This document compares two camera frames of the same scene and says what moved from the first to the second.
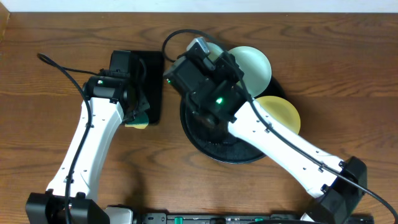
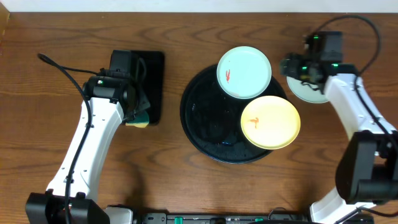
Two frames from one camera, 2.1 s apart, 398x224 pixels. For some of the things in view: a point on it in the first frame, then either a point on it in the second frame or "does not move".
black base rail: [244, 218] does not move
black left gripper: [138, 104] does not move
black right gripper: [227, 65] → [287, 65]
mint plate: [255, 66] does not move
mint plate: [215, 51] → [306, 91]
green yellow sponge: [140, 122] does not move
